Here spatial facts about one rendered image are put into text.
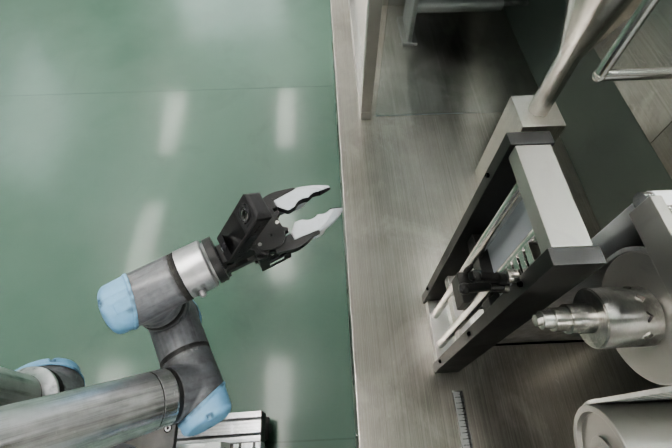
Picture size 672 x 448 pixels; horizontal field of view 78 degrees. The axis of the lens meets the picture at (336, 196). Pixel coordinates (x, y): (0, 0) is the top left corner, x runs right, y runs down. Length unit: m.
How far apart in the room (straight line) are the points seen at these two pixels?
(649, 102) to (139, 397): 1.04
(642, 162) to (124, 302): 1.00
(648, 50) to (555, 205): 0.67
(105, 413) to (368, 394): 0.49
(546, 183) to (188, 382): 0.52
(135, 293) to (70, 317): 1.57
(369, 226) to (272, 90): 1.77
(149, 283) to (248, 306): 1.31
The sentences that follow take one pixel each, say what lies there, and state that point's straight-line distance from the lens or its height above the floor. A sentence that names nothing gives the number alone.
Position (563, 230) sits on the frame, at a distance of 0.45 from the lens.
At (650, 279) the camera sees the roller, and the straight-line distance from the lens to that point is 0.56.
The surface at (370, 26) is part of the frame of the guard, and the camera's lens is 1.02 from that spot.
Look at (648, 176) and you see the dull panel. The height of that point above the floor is 1.09.
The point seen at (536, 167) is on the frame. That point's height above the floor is 1.44.
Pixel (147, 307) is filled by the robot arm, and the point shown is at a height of 1.24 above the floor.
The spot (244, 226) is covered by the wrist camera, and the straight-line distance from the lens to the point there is 0.57.
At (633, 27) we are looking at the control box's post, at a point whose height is 1.49.
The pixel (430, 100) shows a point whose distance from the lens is 1.22.
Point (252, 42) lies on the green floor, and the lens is 3.04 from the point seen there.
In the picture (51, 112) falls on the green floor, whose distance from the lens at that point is 3.02.
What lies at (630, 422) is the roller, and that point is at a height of 1.22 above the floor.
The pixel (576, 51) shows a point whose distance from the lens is 0.84.
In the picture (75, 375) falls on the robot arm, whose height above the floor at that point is 0.99.
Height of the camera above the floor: 1.79
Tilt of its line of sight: 57 degrees down
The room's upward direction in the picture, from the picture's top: straight up
